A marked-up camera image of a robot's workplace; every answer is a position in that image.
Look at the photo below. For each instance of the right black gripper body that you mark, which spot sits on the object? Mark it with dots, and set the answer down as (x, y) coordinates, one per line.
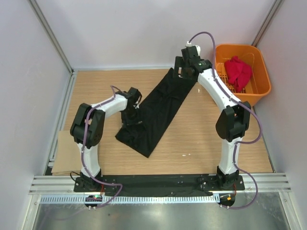
(179, 63)

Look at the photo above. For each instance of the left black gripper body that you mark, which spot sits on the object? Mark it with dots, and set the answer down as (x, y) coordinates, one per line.
(132, 117)

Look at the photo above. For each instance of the black t shirt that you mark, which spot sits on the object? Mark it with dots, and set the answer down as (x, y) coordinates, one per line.
(154, 114)

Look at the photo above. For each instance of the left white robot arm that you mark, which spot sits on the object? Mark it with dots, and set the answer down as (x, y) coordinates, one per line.
(87, 131)

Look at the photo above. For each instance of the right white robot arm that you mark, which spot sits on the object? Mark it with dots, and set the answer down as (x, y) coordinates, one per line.
(234, 119)

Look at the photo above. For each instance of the red t shirt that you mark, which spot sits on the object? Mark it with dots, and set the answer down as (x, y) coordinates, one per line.
(238, 72)

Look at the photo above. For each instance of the orange plastic basket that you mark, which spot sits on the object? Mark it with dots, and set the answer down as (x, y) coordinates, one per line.
(259, 84)

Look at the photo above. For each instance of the brown cardboard sheet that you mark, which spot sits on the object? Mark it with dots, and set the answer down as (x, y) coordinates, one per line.
(68, 157)

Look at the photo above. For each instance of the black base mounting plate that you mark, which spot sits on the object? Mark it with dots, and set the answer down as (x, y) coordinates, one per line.
(158, 185)

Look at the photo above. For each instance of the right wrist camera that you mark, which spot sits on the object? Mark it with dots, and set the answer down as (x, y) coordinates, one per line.
(191, 52)

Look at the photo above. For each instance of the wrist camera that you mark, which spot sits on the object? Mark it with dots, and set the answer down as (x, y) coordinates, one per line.
(134, 96)
(191, 52)

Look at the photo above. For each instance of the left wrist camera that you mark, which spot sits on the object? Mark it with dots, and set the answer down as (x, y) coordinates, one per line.
(134, 96)

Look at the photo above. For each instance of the left aluminium corner post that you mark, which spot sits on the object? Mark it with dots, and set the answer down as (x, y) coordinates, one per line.
(43, 21)

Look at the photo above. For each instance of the aluminium corner post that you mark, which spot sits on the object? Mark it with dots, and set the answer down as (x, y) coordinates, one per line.
(267, 22)
(43, 21)

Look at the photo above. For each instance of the white slotted cable duct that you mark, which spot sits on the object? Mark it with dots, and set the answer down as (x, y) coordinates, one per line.
(95, 199)

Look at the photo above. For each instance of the right aluminium corner post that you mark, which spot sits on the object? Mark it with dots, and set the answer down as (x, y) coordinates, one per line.
(267, 22)

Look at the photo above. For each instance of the aluminium front frame rail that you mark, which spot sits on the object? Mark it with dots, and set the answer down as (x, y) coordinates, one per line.
(56, 185)

